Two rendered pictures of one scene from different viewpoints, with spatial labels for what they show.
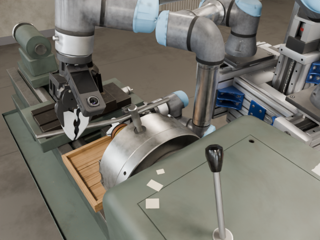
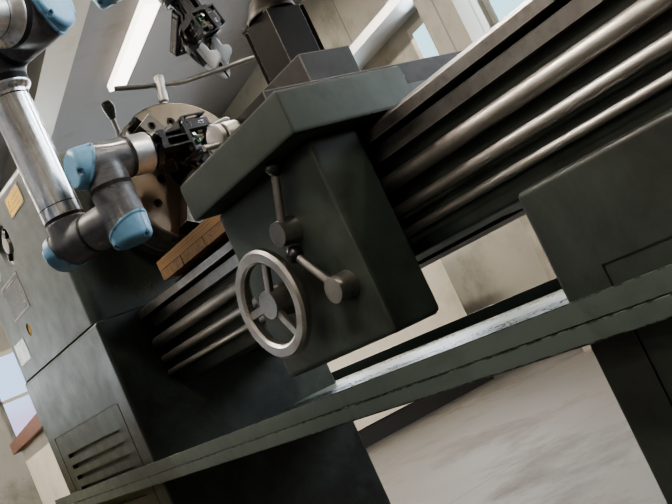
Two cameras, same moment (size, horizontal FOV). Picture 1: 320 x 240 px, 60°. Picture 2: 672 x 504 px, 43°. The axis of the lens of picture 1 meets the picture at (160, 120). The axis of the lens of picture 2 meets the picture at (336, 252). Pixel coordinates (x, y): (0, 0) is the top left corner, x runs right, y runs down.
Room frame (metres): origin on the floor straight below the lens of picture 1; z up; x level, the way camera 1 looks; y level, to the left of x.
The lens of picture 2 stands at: (2.41, 0.23, 0.62)
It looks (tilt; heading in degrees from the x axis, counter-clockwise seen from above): 6 degrees up; 179
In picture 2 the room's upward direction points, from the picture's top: 25 degrees counter-clockwise
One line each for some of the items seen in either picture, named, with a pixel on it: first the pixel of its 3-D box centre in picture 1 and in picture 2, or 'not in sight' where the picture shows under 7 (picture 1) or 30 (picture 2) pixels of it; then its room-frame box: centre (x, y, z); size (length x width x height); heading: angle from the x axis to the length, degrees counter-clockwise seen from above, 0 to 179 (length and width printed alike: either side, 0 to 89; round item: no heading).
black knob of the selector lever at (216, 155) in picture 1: (215, 157); (108, 109); (0.33, -0.09, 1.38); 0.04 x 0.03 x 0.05; 37
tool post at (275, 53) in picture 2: (91, 82); (286, 46); (1.11, 0.32, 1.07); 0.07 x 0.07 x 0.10; 37
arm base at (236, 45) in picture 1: (242, 40); not in sight; (1.24, -0.38, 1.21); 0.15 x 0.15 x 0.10
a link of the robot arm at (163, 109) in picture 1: (158, 108); (138, 152); (0.88, 0.01, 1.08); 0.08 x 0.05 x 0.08; 37
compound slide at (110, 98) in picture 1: (96, 97); (297, 96); (1.09, 0.30, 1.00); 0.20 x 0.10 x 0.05; 37
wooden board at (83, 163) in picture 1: (118, 161); (270, 220); (0.79, 0.17, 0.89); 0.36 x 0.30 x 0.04; 127
